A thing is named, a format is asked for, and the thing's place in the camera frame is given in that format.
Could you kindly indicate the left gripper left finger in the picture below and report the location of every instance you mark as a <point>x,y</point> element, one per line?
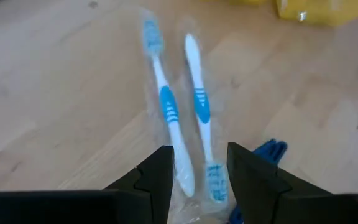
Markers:
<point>104,208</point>

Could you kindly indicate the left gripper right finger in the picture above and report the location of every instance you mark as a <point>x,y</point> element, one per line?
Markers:
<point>291,208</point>

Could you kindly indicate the blue disposable razor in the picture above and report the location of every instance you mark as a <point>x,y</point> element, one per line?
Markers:
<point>270,151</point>
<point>235,216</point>

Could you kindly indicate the blue white toothbrush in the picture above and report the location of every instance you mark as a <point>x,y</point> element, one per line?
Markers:
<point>168,105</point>
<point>202,105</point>

